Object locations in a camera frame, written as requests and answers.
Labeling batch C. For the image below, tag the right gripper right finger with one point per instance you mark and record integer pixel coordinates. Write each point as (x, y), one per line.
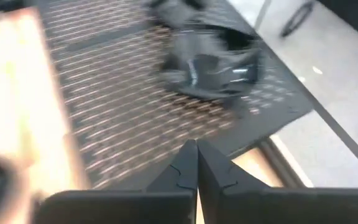
(222, 186)

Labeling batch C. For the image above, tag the black aluminium table frame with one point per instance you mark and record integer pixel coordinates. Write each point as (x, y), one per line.
(278, 161)

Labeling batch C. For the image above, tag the black mesh shelf riser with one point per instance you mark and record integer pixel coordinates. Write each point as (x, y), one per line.
(120, 93)

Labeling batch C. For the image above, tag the black leaf mini plate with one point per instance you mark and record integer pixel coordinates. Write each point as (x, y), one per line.
(216, 71)

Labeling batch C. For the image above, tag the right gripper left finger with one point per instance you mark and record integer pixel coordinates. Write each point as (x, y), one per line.
(179, 180)

